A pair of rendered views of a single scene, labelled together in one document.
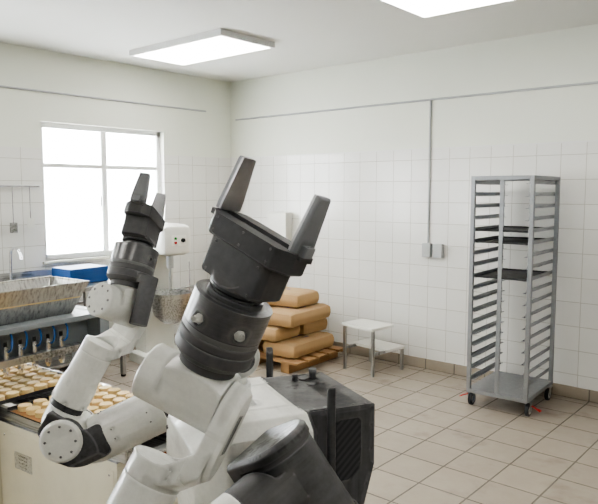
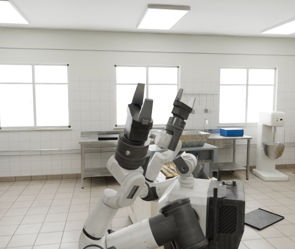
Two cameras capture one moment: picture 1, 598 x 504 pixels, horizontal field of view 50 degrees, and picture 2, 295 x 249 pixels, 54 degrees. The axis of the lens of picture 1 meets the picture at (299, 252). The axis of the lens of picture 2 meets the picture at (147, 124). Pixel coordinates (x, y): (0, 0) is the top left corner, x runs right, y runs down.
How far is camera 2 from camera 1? 0.46 m
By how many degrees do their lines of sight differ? 39
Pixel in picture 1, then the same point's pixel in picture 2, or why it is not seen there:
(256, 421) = (182, 195)
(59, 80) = (229, 48)
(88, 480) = not seen: hidden behind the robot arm
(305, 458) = (179, 212)
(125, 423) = (163, 188)
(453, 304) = not seen: outside the picture
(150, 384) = (109, 167)
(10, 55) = (209, 39)
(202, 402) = (120, 176)
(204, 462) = (117, 198)
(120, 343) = (167, 156)
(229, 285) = (126, 133)
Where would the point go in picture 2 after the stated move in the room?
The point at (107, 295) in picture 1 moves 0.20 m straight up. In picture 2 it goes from (160, 137) to (160, 94)
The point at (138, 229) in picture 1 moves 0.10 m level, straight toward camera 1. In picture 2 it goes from (176, 111) to (168, 112)
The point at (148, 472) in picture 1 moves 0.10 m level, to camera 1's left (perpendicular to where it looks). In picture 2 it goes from (103, 197) to (81, 190)
